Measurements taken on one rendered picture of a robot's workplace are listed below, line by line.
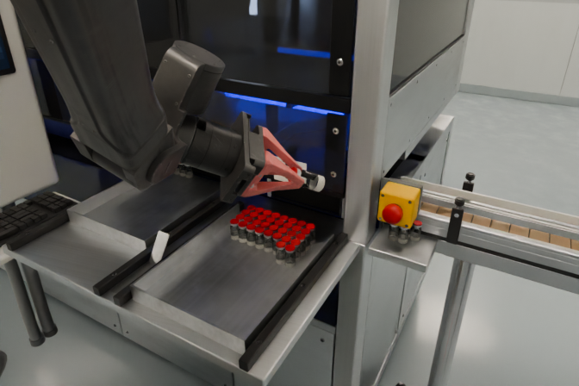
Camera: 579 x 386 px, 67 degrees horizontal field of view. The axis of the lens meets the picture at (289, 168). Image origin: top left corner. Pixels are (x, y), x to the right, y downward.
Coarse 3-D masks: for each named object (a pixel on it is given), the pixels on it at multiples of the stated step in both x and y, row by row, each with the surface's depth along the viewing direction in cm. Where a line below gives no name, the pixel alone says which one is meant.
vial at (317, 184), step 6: (300, 174) 56; (306, 174) 56; (312, 174) 57; (306, 180) 56; (312, 180) 56; (318, 180) 57; (324, 180) 57; (306, 186) 56; (312, 186) 56; (318, 186) 57
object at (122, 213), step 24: (120, 192) 118; (144, 192) 119; (168, 192) 119; (192, 192) 119; (216, 192) 113; (72, 216) 105; (96, 216) 108; (120, 216) 108; (144, 216) 108; (168, 216) 108; (120, 240) 98; (144, 240) 93
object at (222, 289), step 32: (224, 224) 103; (192, 256) 94; (224, 256) 94; (256, 256) 94; (320, 256) 91; (160, 288) 85; (192, 288) 85; (224, 288) 85; (256, 288) 85; (288, 288) 80; (192, 320) 75; (224, 320) 78; (256, 320) 78
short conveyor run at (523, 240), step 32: (448, 192) 104; (448, 224) 97; (480, 224) 96; (512, 224) 96; (544, 224) 90; (576, 224) 92; (480, 256) 96; (512, 256) 93; (544, 256) 89; (576, 256) 86; (576, 288) 88
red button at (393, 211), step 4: (388, 204) 88; (392, 204) 88; (384, 208) 88; (388, 208) 87; (392, 208) 87; (396, 208) 87; (400, 208) 87; (384, 212) 87; (388, 212) 87; (392, 212) 86; (396, 212) 86; (400, 212) 86; (384, 216) 88; (388, 216) 87; (392, 216) 87; (396, 216) 86; (400, 216) 86; (384, 220) 88; (388, 220) 88; (392, 220) 87; (396, 220) 87; (400, 220) 87
